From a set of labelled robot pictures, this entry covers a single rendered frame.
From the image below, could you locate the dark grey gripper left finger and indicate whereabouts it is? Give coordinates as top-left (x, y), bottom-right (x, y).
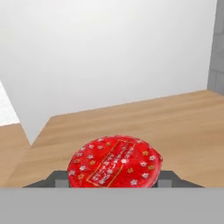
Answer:
top-left (22, 170), bottom-right (71, 189)

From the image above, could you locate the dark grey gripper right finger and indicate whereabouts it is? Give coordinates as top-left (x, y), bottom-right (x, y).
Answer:
top-left (155, 170), bottom-right (205, 189)

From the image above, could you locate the red yogurt cup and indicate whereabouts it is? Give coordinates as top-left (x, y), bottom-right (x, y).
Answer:
top-left (67, 135), bottom-right (164, 189)

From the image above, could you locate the white cabinet door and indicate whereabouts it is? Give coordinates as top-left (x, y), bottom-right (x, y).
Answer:
top-left (0, 0), bottom-right (219, 146)

